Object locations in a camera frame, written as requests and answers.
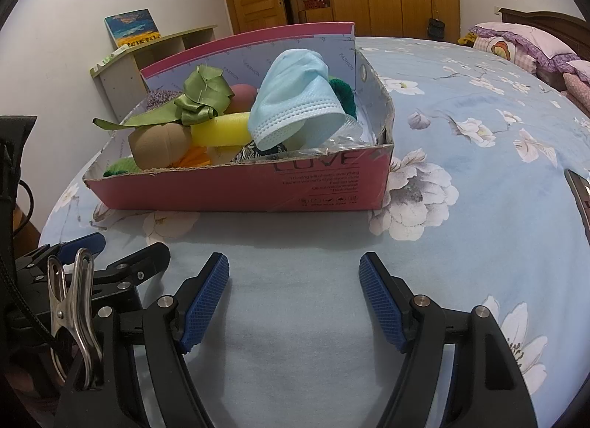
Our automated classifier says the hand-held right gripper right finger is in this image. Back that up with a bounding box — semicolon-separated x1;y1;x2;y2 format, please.
358;251;538;428

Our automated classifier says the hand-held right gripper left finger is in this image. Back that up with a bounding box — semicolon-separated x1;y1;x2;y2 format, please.
55;251;230;428

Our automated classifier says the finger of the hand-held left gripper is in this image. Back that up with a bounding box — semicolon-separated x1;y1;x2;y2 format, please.
46;232;107;265
94;242;171;293

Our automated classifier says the small green sock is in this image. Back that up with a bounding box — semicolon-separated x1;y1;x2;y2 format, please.
104;157;143;177

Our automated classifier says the pink cardboard box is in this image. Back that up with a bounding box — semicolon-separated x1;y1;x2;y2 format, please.
83;21;396;213

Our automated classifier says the beige round puff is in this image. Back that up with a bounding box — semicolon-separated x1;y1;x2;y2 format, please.
128;122;192;169

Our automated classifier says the orange knitted piece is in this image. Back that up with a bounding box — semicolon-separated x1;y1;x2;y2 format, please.
177;146;215;167

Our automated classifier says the purple knit sock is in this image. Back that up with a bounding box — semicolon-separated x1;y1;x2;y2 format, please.
146;90;185;110

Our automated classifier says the scale patterned pouch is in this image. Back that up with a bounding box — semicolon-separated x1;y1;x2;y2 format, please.
230;142;287;163

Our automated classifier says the yellow sponge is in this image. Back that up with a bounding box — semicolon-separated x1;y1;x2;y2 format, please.
190;113;253;148

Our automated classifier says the clear packed face mask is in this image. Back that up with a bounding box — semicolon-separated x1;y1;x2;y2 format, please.
302;121;369;154

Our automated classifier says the green ribbon bow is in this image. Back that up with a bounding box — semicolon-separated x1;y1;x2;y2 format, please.
92;65;236;131

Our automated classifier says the pink makeup sponge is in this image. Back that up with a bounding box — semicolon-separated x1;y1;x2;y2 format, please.
226;83;259;115

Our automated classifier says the white and green sock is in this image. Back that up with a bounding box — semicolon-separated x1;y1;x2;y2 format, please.
328;79;358;120

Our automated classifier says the blue face mask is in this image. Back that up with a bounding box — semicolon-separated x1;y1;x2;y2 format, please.
248;49;348;151

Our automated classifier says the metal spring clip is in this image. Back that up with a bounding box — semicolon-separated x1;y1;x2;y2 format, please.
47;248;104;387

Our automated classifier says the brown wooden cabinet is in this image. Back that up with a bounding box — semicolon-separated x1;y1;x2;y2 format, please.
9;207;42;244

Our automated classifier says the grey shelf unit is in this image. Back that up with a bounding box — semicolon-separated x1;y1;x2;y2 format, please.
90;24;218;122

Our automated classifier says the green wipes packet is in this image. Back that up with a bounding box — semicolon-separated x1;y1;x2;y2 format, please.
92;47;134;70

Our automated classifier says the blue and yellow painting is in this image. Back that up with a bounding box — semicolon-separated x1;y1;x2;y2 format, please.
104;8;161;48

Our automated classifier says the smartphone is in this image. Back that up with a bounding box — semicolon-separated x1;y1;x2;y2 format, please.
565;169;590;230

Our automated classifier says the cartoon print pillow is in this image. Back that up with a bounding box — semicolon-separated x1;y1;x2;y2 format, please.
472;37;538;73

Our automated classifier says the pink textured pillow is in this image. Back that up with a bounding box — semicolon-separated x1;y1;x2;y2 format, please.
563;73;590;115

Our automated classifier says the purple ruffled pillow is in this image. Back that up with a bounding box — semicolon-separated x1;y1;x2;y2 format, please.
469;22;575;70
565;59;590;87

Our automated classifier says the dark wooden headboard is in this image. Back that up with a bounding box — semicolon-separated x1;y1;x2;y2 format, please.
499;7;590;37

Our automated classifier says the black braided cable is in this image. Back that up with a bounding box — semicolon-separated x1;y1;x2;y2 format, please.
0;225;60;346

